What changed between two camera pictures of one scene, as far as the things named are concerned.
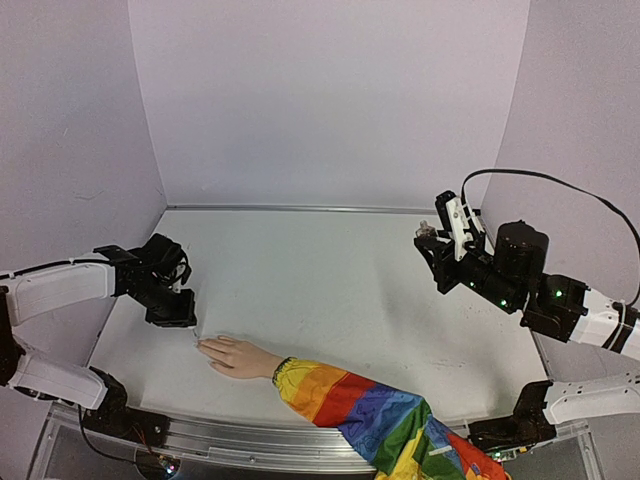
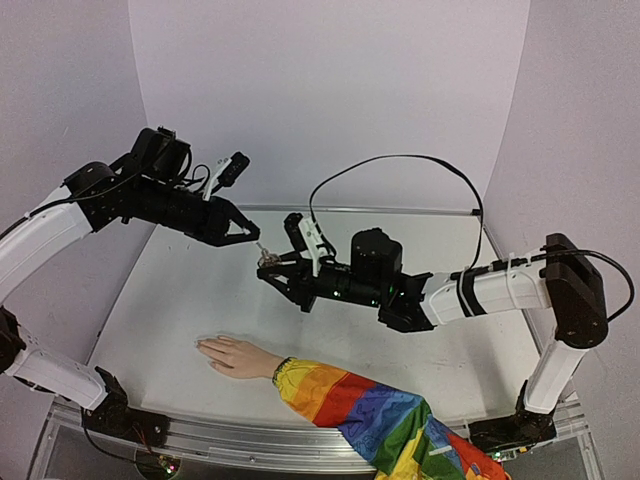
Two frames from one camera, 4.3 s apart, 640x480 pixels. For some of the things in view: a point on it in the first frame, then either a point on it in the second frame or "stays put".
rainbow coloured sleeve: [398, 432] stays put
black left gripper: [185, 318] → [216, 229]
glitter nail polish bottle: [425, 231] → [270, 261]
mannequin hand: [239, 357] stays put
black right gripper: [447, 261] → [305, 280]
